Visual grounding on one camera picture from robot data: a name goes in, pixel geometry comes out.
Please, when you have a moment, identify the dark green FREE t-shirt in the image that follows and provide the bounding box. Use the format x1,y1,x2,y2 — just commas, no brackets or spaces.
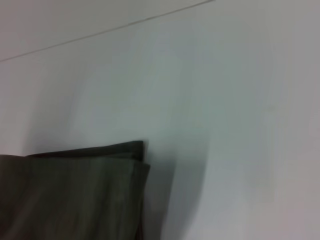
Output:
0,140,151,240

